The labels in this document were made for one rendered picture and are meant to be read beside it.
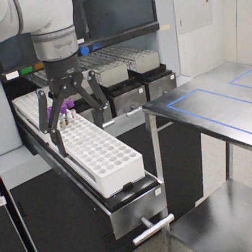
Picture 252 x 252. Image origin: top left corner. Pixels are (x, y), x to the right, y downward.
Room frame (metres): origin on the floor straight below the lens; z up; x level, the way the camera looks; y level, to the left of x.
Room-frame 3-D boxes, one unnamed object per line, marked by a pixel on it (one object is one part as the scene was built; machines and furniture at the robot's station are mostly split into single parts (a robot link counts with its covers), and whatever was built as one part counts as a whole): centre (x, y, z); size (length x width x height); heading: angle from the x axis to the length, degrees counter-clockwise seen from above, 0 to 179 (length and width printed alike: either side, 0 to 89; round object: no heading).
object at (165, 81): (1.37, -0.02, 0.78); 0.73 x 0.14 x 0.09; 29
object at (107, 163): (0.63, 0.09, 0.84); 0.30 x 0.10 x 0.06; 30
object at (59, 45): (0.65, 0.10, 1.09); 0.09 x 0.09 x 0.06
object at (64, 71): (0.66, 0.10, 1.02); 0.08 x 0.07 x 0.09; 120
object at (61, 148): (0.63, 0.15, 0.87); 0.03 x 0.01 x 0.07; 30
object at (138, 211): (0.75, 0.15, 0.78); 0.73 x 0.14 x 0.09; 29
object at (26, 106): (0.91, 0.24, 0.83); 0.30 x 0.10 x 0.06; 29
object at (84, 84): (1.01, 0.13, 0.85); 0.12 x 0.02 x 0.06; 120
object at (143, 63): (1.16, -0.14, 0.85); 0.12 x 0.02 x 0.06; 118
